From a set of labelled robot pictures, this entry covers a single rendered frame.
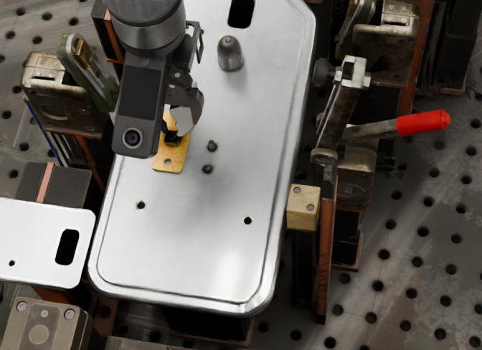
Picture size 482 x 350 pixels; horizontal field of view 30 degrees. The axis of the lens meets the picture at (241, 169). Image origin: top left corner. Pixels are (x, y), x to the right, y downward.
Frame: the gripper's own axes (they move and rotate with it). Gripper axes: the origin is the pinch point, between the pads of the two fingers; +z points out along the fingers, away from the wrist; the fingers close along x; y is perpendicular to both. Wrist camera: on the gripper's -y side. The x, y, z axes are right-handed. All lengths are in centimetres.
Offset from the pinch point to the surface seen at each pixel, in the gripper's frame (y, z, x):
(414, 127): -1.0, -10.8, -28.2
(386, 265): -0.7, 32.3, -28.7
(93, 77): 4.4, -3.3, 10.3
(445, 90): 30, 31, -35
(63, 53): 3.9, -9.0, 12.5
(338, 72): -0.5, -18.8, -19.8
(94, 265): -17.1, 2.8, 5.9
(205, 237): -11.7, 2.4, -6.4
